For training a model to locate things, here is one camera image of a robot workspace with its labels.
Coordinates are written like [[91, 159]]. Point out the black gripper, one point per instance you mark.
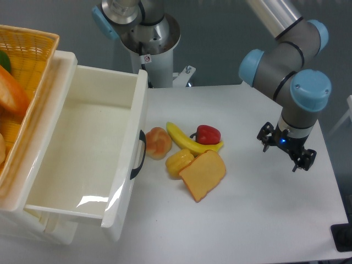
[[290, 143]]

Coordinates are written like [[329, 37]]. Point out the orange toy bread slice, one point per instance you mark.
[[203, 174]]

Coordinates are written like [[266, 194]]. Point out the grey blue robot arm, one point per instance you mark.
[[280, 75]]

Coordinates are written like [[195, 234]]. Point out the round toy bread roll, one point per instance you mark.
[[158, 143]]

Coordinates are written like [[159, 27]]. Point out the red toy bell pepper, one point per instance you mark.
[[206, 135]]

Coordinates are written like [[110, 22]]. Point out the yellow toy banana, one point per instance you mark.
[[184, 142]]

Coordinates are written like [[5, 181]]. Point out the black device at edge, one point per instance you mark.
[[342, 236]]

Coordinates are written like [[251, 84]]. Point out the yellow toy bell pepper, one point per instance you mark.
[[176, 162]]

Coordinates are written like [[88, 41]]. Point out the white plastic drawer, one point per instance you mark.
[[84, 176]]

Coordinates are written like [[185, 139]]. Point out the orange woven basket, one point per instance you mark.
[[30, 53]]

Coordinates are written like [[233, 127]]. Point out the white drawer cabinet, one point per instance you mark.
[[17, 219]]

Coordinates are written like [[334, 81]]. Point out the green toy vegetable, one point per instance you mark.
[[5, 61]]

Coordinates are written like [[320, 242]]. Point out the black drawer handle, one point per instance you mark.
[[140, 157]]

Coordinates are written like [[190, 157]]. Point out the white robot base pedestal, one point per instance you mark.
[[151, 48]]

